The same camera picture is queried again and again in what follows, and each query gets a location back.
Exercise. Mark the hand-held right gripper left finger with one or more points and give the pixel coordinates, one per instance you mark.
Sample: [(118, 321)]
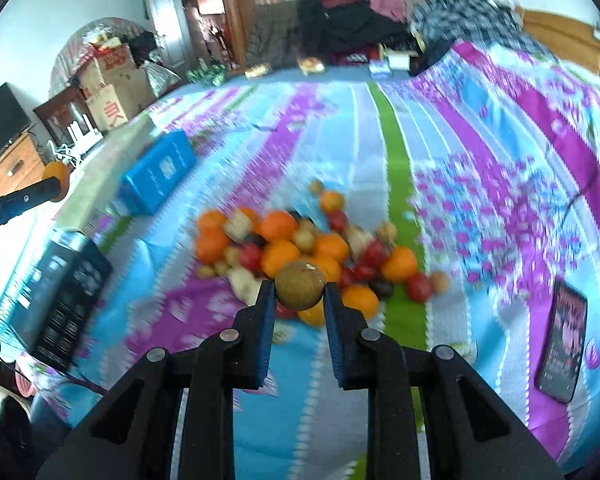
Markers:
[(267, 332)]

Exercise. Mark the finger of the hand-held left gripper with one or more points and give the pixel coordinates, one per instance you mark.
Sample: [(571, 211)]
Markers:
[(30, 196)]

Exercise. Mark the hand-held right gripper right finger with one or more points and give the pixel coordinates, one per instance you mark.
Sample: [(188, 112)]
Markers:
[(332, 332)]

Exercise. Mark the round orange mandarin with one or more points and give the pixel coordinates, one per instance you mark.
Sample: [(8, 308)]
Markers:
[(56, 172)]

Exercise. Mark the pale sugarcane piece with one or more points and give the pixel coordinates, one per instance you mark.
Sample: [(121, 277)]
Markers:
[(245, 282), (357, 240), (237, 225)]

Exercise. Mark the round brown longan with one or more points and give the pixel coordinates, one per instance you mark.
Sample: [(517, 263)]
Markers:
[(300, 285)]

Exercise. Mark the wooden television cabinet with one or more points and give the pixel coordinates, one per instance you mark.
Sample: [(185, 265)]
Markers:
[(10, 170)]

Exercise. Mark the dark purple plum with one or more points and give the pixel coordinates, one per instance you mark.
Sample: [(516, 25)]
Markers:
[(380, 288), (254, 240)]

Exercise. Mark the white router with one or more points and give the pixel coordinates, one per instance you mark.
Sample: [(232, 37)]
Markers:
[(82, 136)]

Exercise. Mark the black television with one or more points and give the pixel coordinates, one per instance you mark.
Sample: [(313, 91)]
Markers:
[(0, 120)]

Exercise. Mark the pale green long box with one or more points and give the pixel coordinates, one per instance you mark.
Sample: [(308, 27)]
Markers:
[(110, 160)]

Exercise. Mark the pile of orange mandarins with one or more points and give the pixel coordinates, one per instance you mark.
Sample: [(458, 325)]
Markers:
[(279, 225)]

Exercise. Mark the black printed box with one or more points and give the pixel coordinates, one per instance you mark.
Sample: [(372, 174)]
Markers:
[(75, 300)]

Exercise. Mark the small brown cardboard box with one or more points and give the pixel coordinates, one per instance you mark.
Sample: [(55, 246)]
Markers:
[(107, 107)]

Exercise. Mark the blue cardboard box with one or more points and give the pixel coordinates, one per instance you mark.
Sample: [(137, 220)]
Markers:
[(157, 172)]

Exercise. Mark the large brown cardboard box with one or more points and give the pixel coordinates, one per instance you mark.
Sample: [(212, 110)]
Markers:
[(115, 67)]

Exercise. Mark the patterned dome cover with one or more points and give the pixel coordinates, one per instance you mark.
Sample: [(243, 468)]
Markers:
[(75, 45)]

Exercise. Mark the silver foil bag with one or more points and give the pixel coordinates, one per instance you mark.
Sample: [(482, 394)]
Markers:
[(161, 79)]

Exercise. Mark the green snack packets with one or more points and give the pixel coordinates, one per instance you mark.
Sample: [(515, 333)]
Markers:
[(207, 75)]

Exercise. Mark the black smartphone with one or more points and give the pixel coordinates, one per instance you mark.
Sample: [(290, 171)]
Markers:
[(562, 340)]

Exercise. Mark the grey room door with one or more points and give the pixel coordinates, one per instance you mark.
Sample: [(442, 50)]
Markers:
[(167, 10)]

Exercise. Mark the yellow snack packet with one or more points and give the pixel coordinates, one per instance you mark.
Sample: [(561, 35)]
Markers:
[(257, 70)]

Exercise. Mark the floral striped bed sheet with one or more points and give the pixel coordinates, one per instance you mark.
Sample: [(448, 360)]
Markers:
[(480, 110)]

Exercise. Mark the blue and white box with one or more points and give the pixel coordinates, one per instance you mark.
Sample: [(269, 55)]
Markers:
[(379, 68)]

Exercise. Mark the orange snack packet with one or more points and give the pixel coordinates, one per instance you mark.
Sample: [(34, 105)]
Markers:
[(311, 65)]

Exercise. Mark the dark plaid cloth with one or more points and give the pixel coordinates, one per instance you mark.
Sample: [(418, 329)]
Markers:
[(272, 35)]

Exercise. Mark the black bag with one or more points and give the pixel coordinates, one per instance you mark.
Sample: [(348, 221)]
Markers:
[(432, 55)]

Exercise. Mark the black jacket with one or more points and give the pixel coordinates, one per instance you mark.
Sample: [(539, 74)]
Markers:
[(350, 25)]

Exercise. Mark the black and white plaid shirt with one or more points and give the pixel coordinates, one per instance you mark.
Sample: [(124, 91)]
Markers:
[(460, 12)]

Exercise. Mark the wooden headboard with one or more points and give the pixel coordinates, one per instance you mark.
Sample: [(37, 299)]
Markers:
[(570, 40)]

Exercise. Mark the dark wooden frame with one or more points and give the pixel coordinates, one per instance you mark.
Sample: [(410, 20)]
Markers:
[(55, 115)]

